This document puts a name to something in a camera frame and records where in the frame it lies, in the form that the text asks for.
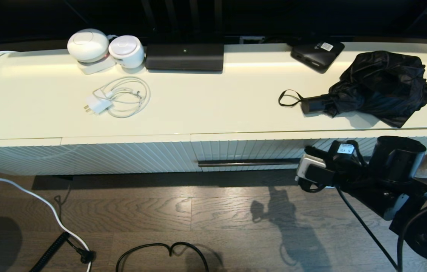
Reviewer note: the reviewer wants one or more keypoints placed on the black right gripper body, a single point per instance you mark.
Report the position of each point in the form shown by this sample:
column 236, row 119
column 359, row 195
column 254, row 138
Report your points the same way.
column 349, row 166

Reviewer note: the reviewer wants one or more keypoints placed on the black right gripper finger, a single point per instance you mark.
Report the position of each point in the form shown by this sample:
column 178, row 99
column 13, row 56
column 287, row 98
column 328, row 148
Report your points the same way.
column 317, row 152

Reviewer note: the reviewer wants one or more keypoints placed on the white fluted cabinet front panel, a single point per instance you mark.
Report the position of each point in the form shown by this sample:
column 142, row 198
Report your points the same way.
column 130, row 155

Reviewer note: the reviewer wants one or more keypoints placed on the wall outlet plate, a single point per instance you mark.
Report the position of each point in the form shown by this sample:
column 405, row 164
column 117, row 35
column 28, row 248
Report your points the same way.
column 252, row 39

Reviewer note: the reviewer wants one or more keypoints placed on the black folding umbrella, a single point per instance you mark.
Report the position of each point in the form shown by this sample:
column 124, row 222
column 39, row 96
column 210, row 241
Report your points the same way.
column 381, row 82

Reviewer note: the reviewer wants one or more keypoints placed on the black set-top box with label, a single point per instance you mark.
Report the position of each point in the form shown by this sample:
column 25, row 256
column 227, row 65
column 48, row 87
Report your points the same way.
column 315, row 55

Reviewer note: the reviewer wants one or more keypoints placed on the white tv cabinet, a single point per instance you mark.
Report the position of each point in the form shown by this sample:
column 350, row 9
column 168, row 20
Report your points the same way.
column 217, row 101

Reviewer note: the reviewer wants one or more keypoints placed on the small white round device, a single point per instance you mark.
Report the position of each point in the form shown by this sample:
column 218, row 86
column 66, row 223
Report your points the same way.
column 126, row 50

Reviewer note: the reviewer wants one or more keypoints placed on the white fluted drawer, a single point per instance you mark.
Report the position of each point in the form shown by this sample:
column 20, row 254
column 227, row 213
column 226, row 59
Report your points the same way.
column 258, row 149

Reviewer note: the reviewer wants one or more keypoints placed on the white flat base box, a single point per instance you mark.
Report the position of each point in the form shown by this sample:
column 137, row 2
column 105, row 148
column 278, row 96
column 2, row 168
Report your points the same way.
column 96, row 68

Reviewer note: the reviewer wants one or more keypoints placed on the black flat rectangular box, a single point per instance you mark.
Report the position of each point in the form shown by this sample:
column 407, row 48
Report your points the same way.
column 184, row 57

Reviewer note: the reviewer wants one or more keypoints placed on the large white round device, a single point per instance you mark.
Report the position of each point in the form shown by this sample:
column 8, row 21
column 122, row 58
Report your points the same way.
column 88, row 45

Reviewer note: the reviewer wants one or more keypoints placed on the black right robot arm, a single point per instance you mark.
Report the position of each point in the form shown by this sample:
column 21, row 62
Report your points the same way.
column 396, row 158

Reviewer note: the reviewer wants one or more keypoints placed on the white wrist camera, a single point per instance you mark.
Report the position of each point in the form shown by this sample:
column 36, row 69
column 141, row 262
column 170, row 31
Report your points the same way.
column 305, row 166

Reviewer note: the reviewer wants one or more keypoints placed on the white charger plug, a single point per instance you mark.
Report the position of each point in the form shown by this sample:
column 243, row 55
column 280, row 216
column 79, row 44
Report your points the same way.
column 97, row 104

